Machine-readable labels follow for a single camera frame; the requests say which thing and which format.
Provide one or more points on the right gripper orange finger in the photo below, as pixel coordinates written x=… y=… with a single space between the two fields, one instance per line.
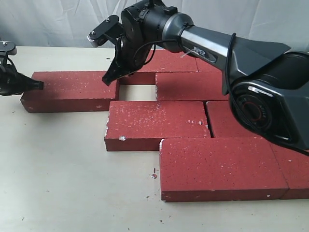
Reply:
x=114 y=73

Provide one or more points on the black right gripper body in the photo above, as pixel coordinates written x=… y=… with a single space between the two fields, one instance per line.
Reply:
x=132 y=54

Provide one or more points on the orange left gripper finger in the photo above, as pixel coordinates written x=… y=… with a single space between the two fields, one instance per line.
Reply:
x=30 y=84

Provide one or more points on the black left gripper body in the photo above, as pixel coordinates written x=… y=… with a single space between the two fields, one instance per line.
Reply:
x=12 y=82

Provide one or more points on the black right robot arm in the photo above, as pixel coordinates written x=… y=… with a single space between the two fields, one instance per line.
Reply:
x=267 y=83

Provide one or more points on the rear row left brick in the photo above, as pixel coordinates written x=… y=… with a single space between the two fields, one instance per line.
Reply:
x=163 y=61

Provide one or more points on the rear row right brick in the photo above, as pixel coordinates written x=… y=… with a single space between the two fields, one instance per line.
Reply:
x=205 y=67

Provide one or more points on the white backdrop cloth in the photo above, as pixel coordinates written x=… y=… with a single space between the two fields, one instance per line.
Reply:
x=66 y=23

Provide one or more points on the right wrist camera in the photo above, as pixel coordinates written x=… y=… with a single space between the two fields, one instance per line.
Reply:
x=109 y=30

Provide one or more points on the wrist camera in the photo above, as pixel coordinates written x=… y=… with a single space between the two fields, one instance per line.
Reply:
x=7 y=49
x=109 y=30

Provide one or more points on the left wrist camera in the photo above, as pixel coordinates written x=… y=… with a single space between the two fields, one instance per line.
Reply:
x=7 y=49

